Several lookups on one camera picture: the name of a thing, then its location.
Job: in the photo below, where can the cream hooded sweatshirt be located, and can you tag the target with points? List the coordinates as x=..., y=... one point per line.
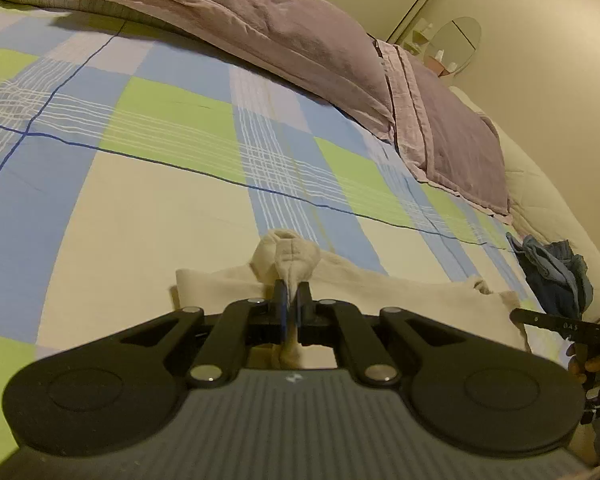
x=380, y=305

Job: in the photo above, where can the plain purple pillow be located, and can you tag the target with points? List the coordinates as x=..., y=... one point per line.
x=280, y=35

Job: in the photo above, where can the white padded bed bolster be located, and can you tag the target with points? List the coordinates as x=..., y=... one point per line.
x=545, y=185

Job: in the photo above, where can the oval mirror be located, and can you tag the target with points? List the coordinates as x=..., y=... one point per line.
x=455, y=40

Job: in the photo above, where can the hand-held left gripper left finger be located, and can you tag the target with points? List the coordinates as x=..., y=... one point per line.
x=281, y=310

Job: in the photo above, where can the person's right hand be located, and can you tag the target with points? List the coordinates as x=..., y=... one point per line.
x=597, y=362

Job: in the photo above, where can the blue denim garment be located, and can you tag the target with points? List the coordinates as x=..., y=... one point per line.
x=545, y=255

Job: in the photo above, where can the plaid bed sheet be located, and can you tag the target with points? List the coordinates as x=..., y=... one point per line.
x=130, y=185

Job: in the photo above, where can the dark navy garment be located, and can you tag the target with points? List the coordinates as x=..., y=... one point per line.
x=550, y=295

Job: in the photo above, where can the purple pillow with pink border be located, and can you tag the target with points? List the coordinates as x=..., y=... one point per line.
x=455, y=135

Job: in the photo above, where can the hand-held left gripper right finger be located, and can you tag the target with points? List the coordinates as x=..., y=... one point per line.
x=304, y=305

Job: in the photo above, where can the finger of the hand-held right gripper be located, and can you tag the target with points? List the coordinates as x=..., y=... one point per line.
x=540, y=319

